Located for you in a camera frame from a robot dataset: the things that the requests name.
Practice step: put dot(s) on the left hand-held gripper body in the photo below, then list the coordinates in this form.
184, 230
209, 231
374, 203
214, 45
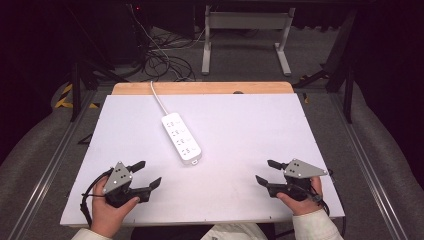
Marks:
116, 178

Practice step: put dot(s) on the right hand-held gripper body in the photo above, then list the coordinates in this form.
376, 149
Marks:
300, 171

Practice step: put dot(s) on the person's right hand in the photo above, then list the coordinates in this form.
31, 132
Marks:
301, 206

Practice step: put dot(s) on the person's left hand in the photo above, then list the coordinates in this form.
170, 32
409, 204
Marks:
105, 216

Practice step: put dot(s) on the white board sheet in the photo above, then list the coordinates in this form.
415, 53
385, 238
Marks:
240, 133

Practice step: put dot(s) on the white power strip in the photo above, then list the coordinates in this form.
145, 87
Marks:
181, 138

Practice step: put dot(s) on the person's white clothing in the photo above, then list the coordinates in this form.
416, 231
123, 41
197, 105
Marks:
233, 232

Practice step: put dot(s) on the black metal stand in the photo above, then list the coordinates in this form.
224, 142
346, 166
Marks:
76, 95
348, 96

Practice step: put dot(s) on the yellow black hazard tape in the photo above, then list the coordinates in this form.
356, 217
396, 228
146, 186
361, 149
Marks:
63, 103

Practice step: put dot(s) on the aluminium rail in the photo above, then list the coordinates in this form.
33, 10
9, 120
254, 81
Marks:
49, 173
366, 170

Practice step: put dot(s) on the white metal desk frame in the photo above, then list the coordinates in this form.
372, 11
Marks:
246, 20

